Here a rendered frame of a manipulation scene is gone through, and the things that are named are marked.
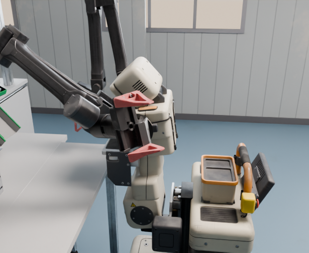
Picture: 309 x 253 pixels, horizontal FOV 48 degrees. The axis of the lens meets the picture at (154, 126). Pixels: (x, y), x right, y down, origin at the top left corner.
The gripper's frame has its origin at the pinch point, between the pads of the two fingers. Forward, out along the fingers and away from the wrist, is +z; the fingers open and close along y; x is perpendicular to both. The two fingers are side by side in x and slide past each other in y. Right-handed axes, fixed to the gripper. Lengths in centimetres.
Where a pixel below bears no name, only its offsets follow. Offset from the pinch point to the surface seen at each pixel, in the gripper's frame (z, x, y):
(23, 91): -247, 81, 5
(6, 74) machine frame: -239, 68, 22
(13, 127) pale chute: -120, 17, -7
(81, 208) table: -69, 14, -38
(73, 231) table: -60, 4, -41
